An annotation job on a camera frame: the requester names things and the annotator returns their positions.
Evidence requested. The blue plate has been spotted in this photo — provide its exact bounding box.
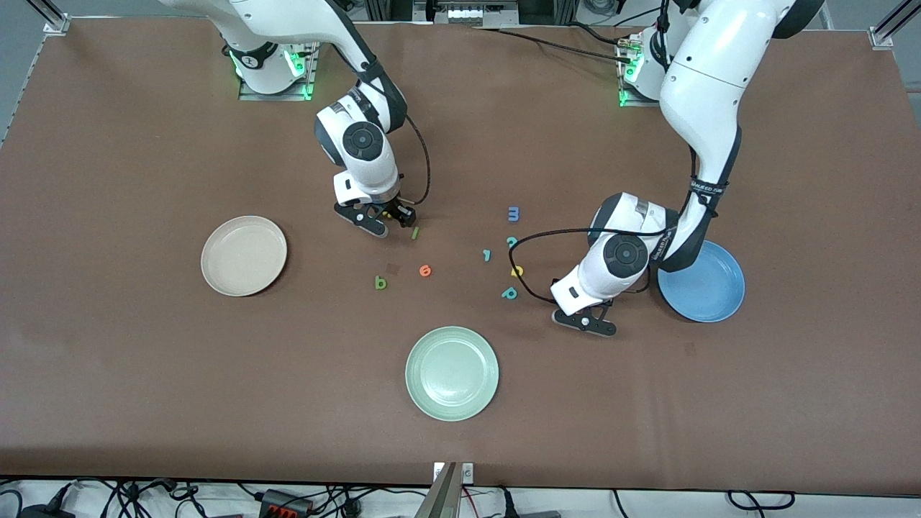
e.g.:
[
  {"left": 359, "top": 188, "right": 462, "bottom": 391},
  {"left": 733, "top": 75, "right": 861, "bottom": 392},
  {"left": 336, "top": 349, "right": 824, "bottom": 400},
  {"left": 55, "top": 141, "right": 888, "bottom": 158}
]
[{"left": 658, "top": 241, "right": 746, "bottom": 323}]

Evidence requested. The beige brown plate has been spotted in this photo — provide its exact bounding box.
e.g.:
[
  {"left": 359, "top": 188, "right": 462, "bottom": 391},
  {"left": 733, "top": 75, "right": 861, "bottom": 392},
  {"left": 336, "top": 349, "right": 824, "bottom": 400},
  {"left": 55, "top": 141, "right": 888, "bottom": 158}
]
[{"left": 200, "top": 215, "right": 289, "bottom": 297}]

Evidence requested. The pale green plate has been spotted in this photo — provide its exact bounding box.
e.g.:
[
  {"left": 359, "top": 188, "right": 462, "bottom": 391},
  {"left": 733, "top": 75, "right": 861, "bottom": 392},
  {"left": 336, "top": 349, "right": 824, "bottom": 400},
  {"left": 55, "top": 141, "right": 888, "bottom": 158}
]
[{"left": 404, "top": 326, "right": 500, "bottom": 422}]

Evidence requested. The grey electronics box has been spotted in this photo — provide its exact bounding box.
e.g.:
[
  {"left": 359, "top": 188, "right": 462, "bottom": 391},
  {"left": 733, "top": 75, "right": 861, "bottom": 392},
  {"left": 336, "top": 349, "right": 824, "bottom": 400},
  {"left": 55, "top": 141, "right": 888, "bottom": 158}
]
[{"left": 430, "top": 0, "right": 520, "bottom": 27}]

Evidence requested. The black orange power strip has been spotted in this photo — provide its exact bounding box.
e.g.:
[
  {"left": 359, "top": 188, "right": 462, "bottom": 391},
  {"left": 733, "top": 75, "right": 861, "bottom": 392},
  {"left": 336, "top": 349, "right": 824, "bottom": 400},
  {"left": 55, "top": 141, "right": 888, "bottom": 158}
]
[{"left": 259, "top": 489, "right": 314, "bottom": 518}]

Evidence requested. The black cable loop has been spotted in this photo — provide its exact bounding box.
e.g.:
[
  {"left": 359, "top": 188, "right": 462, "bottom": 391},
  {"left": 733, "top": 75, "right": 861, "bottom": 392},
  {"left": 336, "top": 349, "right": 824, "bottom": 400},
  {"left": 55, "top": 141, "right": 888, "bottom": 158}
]
[{"left": 725, "top": 490, "right": 797, "bottom": 512}]

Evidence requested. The grey metal post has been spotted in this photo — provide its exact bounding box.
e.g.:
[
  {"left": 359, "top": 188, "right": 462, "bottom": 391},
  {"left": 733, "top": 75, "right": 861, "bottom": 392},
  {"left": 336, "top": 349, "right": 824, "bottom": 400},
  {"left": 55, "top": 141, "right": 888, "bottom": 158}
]
[{"left": 414, "top": 463, "right": 461, "bottom": 518}]

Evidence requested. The aluminium profile bracket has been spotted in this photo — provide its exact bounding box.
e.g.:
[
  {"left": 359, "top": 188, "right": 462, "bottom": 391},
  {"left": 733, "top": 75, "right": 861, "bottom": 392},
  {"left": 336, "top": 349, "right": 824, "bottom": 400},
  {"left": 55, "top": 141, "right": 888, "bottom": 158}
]
[
  {"left": 29, "top": 0, "right": 71, "bottom": 35},
  {"left": 868, "top": 0, "right": 921, "bottom": 50}
]

